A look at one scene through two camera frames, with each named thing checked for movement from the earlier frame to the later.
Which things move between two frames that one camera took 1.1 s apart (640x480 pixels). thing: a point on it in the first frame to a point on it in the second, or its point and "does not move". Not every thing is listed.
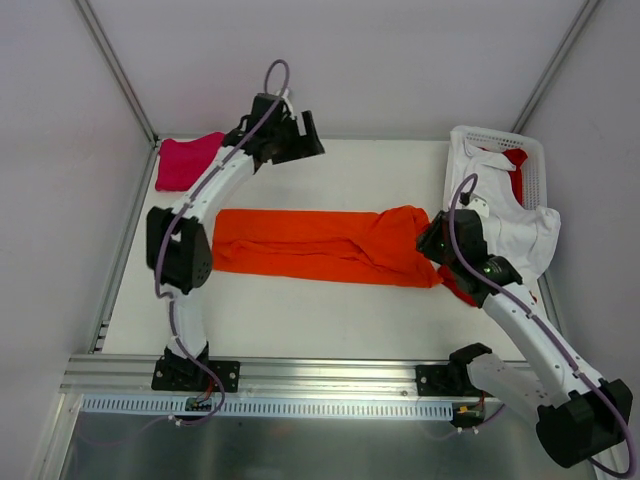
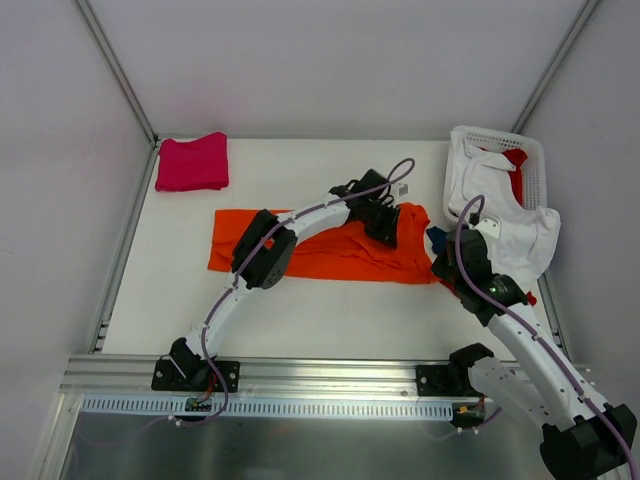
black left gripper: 295,142 to 382,226
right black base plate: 446,381 does not move
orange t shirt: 380,246 does not move
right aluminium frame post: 579,22 does not move
